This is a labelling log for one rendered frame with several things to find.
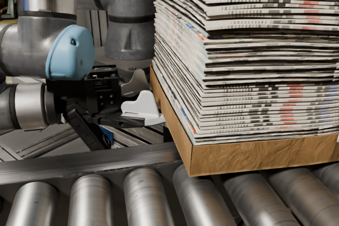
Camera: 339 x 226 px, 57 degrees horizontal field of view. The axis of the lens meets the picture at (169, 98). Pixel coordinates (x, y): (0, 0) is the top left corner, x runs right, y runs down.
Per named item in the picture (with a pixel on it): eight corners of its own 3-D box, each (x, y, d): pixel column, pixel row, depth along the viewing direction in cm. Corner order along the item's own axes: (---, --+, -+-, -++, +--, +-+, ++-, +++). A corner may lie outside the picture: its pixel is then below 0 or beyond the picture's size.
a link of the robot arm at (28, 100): (21, 137, 49) (31, 114, 56) (52, 134, 50) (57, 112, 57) (11, 94, 46) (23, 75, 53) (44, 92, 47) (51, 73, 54)
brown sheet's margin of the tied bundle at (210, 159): (224, 82, 65) (227, 62, 63) (311, 166, 39) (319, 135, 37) (148, 85, 61) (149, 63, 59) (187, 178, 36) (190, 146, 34)
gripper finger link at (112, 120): (140, 123, 48) (90, 115, 50) (141, 131, 49) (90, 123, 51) (151, 110, 52) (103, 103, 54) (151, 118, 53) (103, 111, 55)
